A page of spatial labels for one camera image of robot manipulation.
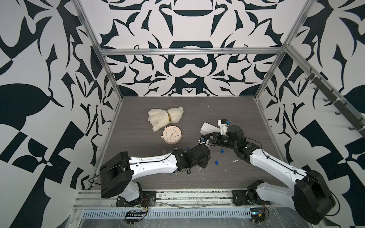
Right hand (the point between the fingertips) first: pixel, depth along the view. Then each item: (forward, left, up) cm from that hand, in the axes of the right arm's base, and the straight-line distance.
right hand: (206, 133), depth 81 cm
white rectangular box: (+9, -2, -9) cm, 13 cm away
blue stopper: (-11, -7, -16) cm, 20 cm away
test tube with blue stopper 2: (-16, +4, -15) cm, 22 cm away
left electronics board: (-37, +39, -18) cm, 57 cm away
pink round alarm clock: (+7, +21, -13) cm, 25 cm away
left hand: (-10, 0, -4) cm, 10 cm away
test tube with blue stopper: (-15, +10, +14) cm, 22 cm away
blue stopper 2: (-4, -12, -16) cm, 20 cm away
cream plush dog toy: (+15, +29, -4) cm, 33 cm away
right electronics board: (-36, -23, -17) cm, 46 cm away
